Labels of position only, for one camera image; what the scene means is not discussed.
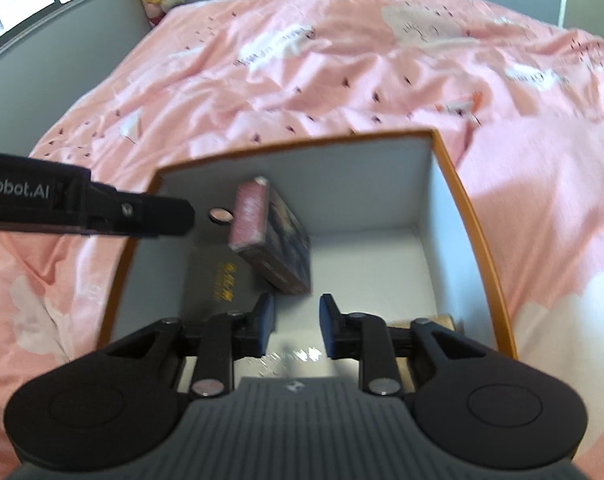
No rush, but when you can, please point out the dark booklet gold text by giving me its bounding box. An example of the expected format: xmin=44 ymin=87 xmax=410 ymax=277
xmin=180 ymin=245 xmax=270 ymax=322

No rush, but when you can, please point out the pink dark card box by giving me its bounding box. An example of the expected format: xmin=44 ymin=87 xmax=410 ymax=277
xmin=228 ymin=176 xmax=312 ymax=295

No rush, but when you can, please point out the orange cardboard storage box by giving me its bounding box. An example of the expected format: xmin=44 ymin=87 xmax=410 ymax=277
xmin=99 ymin=129 xmax=516 ymax=379

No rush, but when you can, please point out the pink patterned duvet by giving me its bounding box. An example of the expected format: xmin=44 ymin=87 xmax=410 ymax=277
xmin=0 ymin=0 xmax=604 ymax=479

